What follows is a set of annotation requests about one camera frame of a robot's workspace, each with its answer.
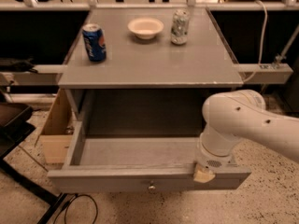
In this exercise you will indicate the white bowl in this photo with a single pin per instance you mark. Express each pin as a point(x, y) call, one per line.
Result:
point(145, 28)

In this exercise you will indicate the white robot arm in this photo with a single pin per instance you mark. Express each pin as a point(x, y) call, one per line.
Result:
point(236, 115)

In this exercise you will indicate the black stand frame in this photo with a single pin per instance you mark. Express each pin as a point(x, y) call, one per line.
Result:
point(14, 128)

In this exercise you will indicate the grey top drawer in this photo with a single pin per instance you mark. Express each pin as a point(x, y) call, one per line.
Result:
point(138, 140)

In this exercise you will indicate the green and silver soda can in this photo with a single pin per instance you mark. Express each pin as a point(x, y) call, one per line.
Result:
point(180, 26)

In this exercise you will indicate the grey drawer cabinet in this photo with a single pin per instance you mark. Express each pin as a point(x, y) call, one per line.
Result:
point(147, 86)

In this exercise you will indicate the blue Pepsi can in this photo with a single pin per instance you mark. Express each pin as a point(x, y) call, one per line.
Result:
point(93, 37)

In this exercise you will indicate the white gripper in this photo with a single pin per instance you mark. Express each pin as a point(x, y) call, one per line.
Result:
point(212, 161)

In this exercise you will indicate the wooden board panel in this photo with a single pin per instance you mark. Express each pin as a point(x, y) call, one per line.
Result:
point(56, 133)

